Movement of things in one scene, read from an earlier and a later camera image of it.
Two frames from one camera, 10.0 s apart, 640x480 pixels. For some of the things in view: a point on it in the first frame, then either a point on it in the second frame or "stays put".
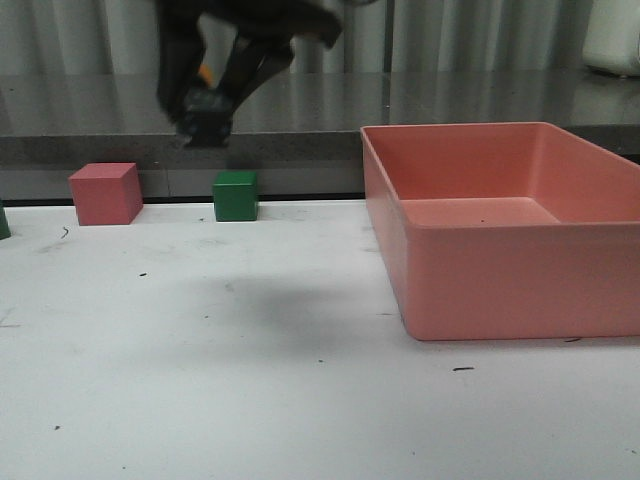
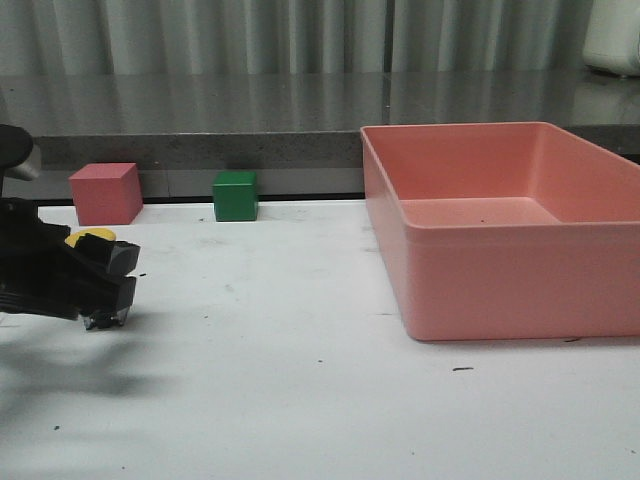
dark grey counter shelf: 301,133 stays put
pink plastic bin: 507,230 stays put
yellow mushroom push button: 206,117 → 97,232
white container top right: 612,37 stays put
